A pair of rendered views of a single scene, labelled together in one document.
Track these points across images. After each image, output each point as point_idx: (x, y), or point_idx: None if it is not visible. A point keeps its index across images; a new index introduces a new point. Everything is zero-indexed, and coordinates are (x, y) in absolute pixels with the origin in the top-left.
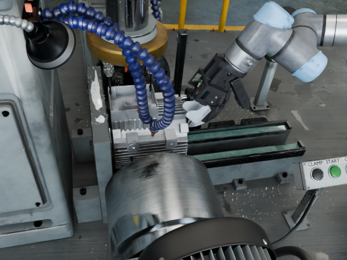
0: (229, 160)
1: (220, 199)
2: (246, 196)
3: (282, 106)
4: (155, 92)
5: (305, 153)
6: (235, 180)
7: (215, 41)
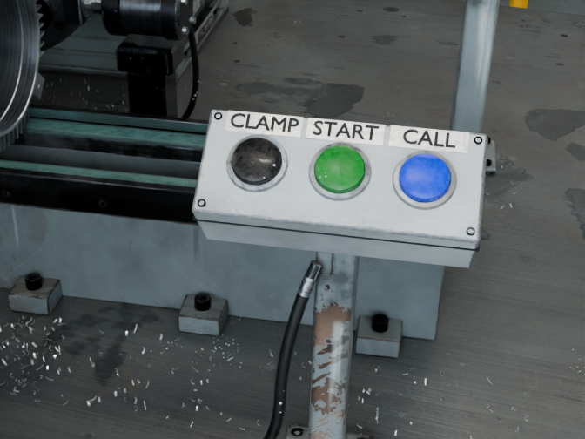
0: (143, 194)
1: (104, 340)
2: (198, 355)
3: (548, 173)
4: (57, 3)
5: (530, 300)
6: (190, 297)
7: (448, 16)
